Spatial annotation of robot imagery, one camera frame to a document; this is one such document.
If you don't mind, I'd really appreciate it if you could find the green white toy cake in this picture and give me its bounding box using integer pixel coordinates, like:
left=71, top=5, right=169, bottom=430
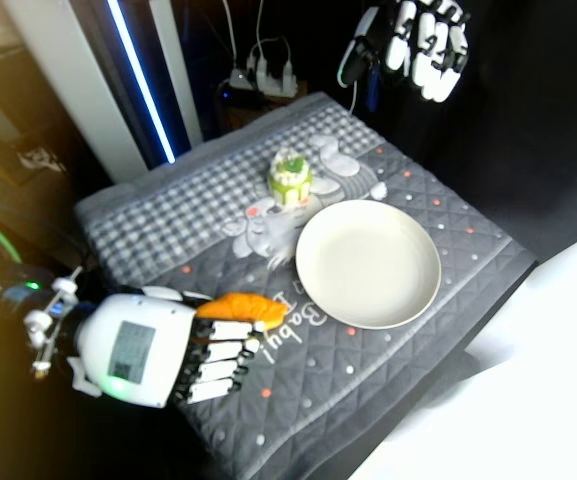
left=266, top=146, right=314, bottom=207

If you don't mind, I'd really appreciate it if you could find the orange braided toy bread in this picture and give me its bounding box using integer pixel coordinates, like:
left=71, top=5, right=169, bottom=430
left=195, top=292, right=289, bottom=334

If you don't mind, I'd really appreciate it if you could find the cream round plate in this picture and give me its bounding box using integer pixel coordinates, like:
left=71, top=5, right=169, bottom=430
left=295, top=199, right=443, bottom=330

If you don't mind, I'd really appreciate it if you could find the white power strip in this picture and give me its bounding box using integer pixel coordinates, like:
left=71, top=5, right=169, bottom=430
left=227, top=67, right=300, bottom=99

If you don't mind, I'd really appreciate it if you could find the blue light strip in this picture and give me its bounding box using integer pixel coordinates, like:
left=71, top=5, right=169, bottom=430
left=106, top=0, right=177, bottom=165

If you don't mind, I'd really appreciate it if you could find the grey quilt with bear print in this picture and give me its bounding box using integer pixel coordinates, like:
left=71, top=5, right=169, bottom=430
left=73, top=91, right=539, bottom=480

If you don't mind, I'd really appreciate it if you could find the white pillar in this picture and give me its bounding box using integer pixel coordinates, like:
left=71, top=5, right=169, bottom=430
left=2, top=0, right=204, bottom=184

